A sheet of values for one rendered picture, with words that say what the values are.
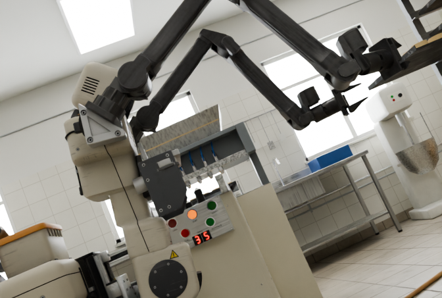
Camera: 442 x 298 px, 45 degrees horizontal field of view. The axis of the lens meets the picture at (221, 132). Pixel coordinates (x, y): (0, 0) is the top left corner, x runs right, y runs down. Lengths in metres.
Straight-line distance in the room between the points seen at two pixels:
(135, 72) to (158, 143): 1.45
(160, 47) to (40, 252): 0.63
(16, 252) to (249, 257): 0.86
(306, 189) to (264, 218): 2.87
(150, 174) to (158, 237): 0.17
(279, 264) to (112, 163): 1.39
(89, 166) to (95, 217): 4.46
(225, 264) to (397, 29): 5.47
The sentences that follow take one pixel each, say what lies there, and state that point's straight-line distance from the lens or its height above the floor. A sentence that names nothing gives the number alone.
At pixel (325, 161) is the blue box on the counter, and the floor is 0.94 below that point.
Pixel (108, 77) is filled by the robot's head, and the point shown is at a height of 1.24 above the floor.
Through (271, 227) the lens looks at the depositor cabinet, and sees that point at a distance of 2.73.
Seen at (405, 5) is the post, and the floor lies 1.19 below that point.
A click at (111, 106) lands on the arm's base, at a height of 1.11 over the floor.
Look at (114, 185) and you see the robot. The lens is 1.55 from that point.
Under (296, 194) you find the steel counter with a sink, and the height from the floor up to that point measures 0.76.
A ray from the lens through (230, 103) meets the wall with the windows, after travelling 6.26.
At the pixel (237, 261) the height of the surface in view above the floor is 0.59.
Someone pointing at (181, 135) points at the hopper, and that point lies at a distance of 2.84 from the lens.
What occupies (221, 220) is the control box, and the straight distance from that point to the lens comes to 2.01.
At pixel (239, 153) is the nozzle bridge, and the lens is 2.78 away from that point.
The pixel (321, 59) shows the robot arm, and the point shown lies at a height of 1.01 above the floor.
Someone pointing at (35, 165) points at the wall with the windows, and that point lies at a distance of 6.21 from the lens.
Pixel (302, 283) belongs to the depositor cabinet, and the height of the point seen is 0.33.
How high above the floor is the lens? 0.71
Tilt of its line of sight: 10 degrees up
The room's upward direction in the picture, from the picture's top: 24 degrees counter-clockwise
